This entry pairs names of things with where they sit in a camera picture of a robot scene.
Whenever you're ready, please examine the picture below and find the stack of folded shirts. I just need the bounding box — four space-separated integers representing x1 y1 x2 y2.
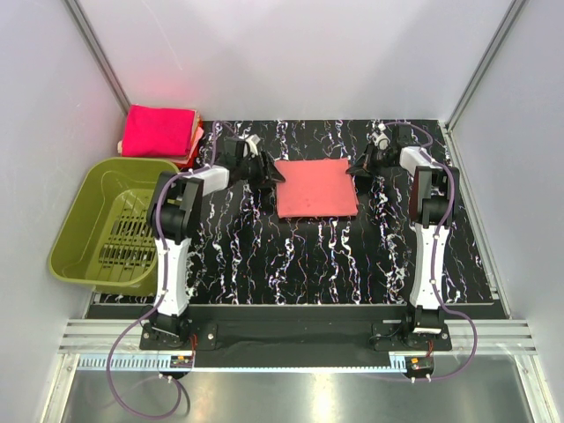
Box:
116 104 206 168

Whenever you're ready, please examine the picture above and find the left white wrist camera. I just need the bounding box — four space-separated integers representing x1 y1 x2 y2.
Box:
244 134 261 157

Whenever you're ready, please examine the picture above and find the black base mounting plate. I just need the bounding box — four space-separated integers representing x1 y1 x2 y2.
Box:
140 305 452 372

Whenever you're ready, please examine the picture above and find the olive green plastic basket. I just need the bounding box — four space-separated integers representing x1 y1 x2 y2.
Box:
48 157 178 296

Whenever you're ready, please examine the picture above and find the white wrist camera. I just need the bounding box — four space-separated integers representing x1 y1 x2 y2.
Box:
374 123 390 151
244 134 261 157

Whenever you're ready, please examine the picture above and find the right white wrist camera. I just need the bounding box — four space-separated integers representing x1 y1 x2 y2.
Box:
374 123 390 151

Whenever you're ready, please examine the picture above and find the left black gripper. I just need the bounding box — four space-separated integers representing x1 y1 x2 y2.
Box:
236 151 284 190

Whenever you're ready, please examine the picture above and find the aluminium frame rail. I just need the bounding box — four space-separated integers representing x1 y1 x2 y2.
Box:
63 0 131 115

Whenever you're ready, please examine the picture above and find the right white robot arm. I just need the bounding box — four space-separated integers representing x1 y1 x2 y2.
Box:
346 122 459 351

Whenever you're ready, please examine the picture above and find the folded magenta t shirt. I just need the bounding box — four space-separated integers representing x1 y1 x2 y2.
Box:
121 104 197 159

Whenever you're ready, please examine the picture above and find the salmon pink t shirt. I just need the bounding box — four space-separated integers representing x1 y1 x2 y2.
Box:
275 159 358 219

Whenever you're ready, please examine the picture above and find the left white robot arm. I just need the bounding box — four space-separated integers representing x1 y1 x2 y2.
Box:
142 135 286 349

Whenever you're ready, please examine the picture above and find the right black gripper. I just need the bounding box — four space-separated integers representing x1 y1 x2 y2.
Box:
345 142 395 178

